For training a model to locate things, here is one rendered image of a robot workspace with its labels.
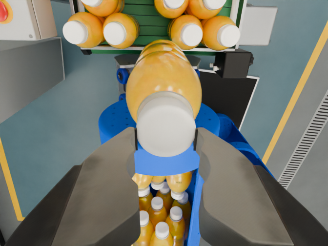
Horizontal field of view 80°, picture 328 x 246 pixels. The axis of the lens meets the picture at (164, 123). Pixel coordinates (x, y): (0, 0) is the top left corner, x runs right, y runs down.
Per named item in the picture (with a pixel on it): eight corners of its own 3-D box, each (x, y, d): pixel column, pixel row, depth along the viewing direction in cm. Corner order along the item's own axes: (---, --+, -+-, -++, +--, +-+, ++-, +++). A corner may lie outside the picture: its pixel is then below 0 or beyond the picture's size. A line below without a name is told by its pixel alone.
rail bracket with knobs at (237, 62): (205, 70, 62) (215, 78, 53) (208, 45, 59) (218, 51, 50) (236, 70, 63) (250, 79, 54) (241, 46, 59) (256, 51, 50)
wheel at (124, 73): (124, 86, 55) (130, 85, 56) (122, 70, 52) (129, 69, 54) (115, 82, 58) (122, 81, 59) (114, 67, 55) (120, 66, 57)
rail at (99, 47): (84, 47, 53) (80, 49, 50) (83, 44, 52) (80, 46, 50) (230, 50, 55) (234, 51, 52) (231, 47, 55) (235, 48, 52)
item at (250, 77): (159, 200, 218) (159, 212, 205) (186, 63, 149) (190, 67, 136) (205, 203, 224) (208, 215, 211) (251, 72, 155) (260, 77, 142)
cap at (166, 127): (135, 135, 15) (133, 149, 14) (142, 87, 13) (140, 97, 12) (184, 142, 16) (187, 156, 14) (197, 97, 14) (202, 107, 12)
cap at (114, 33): (117, 17, 38) (116, 17, 36) (130, 36, 39) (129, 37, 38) (101, 29, 39) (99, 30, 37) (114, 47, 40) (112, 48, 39)
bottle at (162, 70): (136, 81, 32) (113, 150, 16) (142, 35, 29) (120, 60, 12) (179, 89, 33) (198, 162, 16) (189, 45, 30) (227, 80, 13)
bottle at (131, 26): (129, 8, 53) (119, 4, 37) (144, 32, 56) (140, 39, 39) (109, 24, 54) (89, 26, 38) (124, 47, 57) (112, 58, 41)
